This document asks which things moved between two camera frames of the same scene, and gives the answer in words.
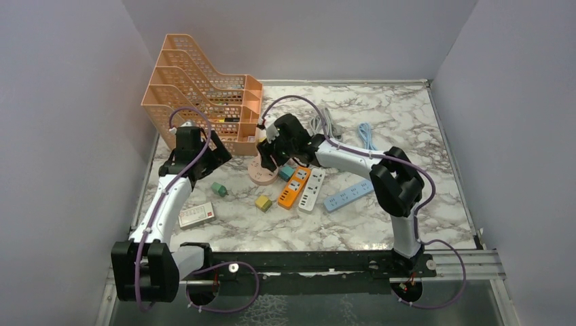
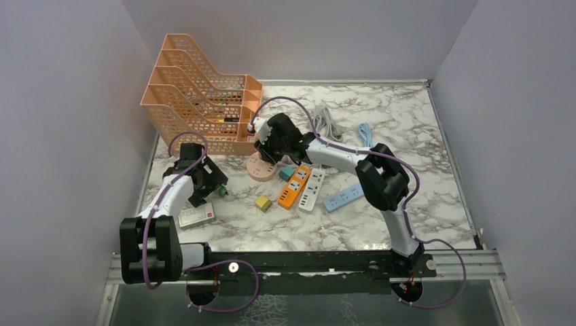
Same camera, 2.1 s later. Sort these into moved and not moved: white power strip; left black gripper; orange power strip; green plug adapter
Moved: left black gripper
Not moved: orange power strip; green plug adapter; white power strip
